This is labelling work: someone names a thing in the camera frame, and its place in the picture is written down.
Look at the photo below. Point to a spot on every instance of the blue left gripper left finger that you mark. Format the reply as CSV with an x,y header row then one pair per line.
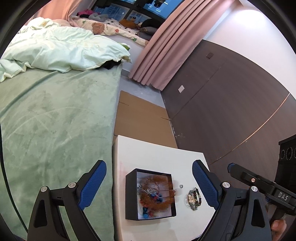
x,y
89,184

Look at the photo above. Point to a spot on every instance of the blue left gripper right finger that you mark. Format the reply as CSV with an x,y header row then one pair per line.
x,y
208,183

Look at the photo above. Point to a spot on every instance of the brown bead necklace jewelry pile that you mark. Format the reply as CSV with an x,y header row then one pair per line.
x,y
155,196

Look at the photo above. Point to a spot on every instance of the black jewelry box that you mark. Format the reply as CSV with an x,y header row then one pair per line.
x,y
131,193

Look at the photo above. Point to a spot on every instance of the person's right hand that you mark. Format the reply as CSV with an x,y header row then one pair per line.
x,y
278,227

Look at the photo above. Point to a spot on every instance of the clear bangle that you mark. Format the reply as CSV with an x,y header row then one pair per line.
x,y
190,201

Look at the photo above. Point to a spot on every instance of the bed with green sheet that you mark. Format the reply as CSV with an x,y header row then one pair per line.
x,y
55,126

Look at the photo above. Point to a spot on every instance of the flattened cardboard on floor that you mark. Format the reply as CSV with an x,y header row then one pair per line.
x,y
142,120

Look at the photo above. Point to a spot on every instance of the black garment on bed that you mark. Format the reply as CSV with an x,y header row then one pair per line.
x,y
110,64

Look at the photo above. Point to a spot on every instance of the pink right curtain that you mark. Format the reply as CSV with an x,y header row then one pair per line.
x,y
175,40

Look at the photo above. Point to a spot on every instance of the pink curtain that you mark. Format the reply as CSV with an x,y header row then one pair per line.
x,y
58,9
175,40

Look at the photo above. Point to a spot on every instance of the light green duvet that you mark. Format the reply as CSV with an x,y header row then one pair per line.
x,y
46,45

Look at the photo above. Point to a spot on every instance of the patterned window seat cushion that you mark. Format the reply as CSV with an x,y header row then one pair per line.
x,y
108,28

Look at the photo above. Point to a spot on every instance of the pink left curtain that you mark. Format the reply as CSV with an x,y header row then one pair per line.
x,y
58,9

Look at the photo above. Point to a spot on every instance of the white wall socket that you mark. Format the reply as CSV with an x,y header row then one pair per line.
x,y
181,88

